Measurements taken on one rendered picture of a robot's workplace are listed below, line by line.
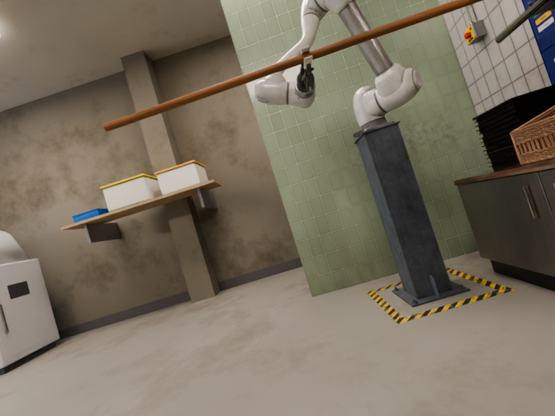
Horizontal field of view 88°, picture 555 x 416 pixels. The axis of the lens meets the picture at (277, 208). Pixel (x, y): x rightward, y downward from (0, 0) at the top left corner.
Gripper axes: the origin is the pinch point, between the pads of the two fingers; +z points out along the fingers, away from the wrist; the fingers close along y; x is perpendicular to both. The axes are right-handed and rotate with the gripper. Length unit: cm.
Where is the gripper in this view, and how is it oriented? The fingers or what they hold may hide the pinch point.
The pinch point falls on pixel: (306, 57)
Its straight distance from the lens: 117.1
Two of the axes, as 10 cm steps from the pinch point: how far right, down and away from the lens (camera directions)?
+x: -9.5, 3.0, 0.7
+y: 3.0, 9.5, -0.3
